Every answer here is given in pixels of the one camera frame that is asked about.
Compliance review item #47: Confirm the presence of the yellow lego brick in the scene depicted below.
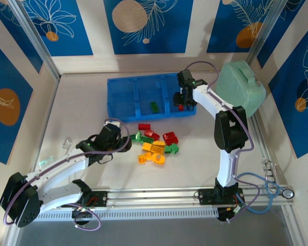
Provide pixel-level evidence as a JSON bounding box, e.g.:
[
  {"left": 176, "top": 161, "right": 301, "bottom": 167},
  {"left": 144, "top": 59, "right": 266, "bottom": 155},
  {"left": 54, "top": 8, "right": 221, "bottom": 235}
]
[{"left": 151, "top": 140, "right": 165, "bottom": 154}]

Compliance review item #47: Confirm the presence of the blue three-compartment tray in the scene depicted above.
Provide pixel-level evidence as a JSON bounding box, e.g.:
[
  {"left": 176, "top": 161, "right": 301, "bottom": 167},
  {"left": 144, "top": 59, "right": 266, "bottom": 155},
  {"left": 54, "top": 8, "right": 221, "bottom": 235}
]
[{"left": 107, "top": 73, "right": 197, "bottom": 123}]

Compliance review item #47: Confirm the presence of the clear greenish plastic piece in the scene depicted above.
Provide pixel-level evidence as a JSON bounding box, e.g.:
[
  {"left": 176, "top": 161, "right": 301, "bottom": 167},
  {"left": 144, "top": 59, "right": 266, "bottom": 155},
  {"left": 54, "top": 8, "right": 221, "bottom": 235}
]
[{"left": 37, "top": 155, "right": 54, "bottom": 169}]

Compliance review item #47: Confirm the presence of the teal zippered fabric case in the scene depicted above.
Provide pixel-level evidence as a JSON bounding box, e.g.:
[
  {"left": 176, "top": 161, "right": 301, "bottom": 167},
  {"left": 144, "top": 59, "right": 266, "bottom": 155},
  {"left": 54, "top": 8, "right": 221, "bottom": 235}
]
[{"left": 215, "top": 60, "right": 267, "bottom": 119}]

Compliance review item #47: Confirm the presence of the blue stethoscope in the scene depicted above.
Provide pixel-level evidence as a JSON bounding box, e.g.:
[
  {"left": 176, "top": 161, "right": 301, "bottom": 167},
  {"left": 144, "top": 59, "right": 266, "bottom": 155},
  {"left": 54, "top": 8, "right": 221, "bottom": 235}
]
[{"left": 236, "top": 158, "right": 296, "bottom": 215}]

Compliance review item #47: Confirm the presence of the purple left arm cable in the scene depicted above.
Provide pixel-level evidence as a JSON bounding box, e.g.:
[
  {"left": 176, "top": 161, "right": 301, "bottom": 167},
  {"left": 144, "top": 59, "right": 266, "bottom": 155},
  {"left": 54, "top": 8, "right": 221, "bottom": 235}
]
[{"left": 2, "top": 117, "right": 131, "bottom": 233}]

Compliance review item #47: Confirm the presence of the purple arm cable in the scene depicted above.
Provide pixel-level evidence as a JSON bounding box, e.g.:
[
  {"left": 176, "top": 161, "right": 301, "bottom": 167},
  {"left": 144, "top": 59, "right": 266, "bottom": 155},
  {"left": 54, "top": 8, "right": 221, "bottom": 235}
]
[
  {"left": 2, "top": 117, "right": 131, "bottom": 233},
  {"left": 186, "top": 60, "right": 260, "bottom": 223}
]

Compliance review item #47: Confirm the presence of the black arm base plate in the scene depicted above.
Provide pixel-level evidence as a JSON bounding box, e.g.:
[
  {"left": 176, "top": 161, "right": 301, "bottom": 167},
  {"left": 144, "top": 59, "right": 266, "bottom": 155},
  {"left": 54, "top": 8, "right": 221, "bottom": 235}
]
[
  {"left": 198, "top": 188, "right": 246, "bottom": 206},
  {"left": 81, "top": 191, "right": 108, "bottom": 207}
]

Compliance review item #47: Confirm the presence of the aluminium mounting rail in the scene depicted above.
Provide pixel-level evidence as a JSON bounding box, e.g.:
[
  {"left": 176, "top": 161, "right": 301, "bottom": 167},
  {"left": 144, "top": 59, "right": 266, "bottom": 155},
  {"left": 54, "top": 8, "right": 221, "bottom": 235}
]
[{"left": 38, "top": 183, "right": 296, "bottom": 209}]

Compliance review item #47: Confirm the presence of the white slotted cable duct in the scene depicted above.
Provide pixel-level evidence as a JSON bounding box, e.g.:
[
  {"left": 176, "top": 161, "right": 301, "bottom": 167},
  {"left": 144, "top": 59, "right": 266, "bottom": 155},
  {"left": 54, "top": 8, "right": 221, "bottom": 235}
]
[{"left": 37, "top": 207, "right": 219, "bottom": 221}]

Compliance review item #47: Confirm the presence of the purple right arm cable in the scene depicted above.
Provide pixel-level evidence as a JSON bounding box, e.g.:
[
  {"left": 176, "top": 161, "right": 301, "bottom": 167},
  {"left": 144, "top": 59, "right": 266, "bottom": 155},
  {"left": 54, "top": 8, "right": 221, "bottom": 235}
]
[{"left": 186, "top": 60, "right": 260, "bottom": 223}]

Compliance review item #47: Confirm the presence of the aluminium frame side rail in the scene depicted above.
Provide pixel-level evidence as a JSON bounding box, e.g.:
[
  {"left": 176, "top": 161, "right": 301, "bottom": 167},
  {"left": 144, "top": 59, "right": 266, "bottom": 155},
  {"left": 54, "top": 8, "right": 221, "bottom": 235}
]
[{"left": 249, "top": 112, "right": 283, "bottom": 187}]

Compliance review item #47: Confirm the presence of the aluminium frame post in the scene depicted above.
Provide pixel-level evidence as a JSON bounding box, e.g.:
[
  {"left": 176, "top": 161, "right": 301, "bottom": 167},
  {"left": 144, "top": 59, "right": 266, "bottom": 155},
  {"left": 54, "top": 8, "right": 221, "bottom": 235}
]
[
  {"left": 245, "top": 0, "right": 291, "bottom": 66},
  {"left": 7, "top": 0, "right": 62, "bottom": 81}
]

